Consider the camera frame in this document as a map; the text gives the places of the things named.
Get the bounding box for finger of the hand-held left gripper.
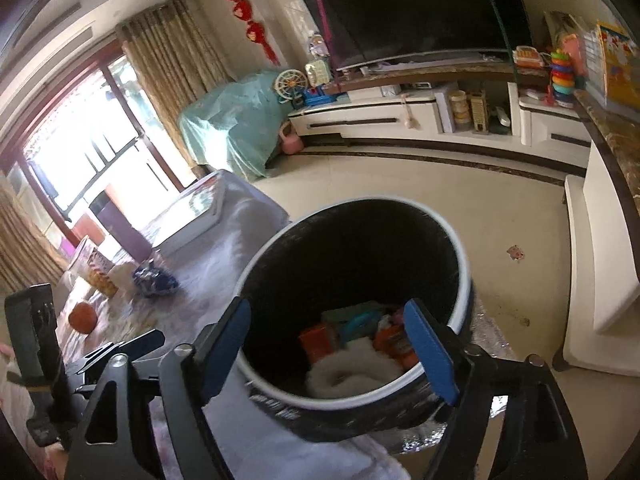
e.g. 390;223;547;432
70;367;103;401
82;329;167;370

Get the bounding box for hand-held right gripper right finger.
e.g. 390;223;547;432
402;299;588;480

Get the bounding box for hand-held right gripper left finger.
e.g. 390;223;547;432
65;297;253;480

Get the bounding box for orange snack packet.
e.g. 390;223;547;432
374;322;420;370

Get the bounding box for white foam block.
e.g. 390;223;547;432
305;337;407;401

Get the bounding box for black white-rimmed trash bin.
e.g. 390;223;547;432
235;197;475;443

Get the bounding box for orange fruit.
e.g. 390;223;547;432
67;301;98;333

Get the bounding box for blue crumpled wrapper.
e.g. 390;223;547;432
132;262;179;298

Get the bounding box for patterned snack box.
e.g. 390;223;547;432
87;250;122;298

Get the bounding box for teal packet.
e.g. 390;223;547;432
320;301;396;346

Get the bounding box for plain orange packet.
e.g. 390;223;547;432
300;325;334;364

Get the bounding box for beige patterned curtain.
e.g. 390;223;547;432
0;175;68;293
116;0;236;181

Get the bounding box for purple tumbler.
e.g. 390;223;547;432
89;191;152;263

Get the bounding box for sliding glass door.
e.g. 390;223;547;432
0;45;193;241

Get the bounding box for white marble-topped cabinet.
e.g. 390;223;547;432
552;90;640;373

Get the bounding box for teal cloth furniture cover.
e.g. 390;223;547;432
179;71;296;181

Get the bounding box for white television stand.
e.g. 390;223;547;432
287;60;593;176

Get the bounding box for stacked round containers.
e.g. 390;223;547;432
447;90;471;131

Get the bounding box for blue toy vehicle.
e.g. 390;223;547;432
302;87;336;108

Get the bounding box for toy ferris wheel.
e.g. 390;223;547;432
274;69;307;106

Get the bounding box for green toy box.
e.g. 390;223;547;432
305;60;331;87

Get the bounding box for toy cash register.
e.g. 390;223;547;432
515;46;546;68

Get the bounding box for pink plastic toy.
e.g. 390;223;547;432
562;32;588;81

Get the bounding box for black flat television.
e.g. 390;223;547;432
295;0;533;73

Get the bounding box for colourful picture box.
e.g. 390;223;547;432
595;20;640;111

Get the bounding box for colourful stacking ring toy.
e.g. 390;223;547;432
547;49;576;106

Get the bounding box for red hanging wall decoration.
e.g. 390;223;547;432
212;0;280;66

